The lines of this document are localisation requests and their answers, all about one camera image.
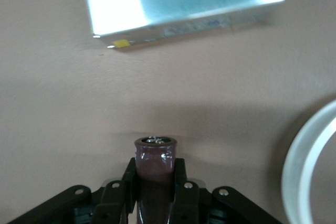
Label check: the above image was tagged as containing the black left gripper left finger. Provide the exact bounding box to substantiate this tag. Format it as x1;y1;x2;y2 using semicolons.
5;157;140;224

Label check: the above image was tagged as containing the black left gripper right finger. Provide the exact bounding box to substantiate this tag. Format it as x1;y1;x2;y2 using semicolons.
167;157;283;224

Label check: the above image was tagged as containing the plain brown electrolytic capacitor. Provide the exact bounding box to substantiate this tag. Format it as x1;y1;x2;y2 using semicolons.
133;136;177;224

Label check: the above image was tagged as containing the white half-ring clamp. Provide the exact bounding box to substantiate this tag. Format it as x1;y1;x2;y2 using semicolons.
282;100;336;224

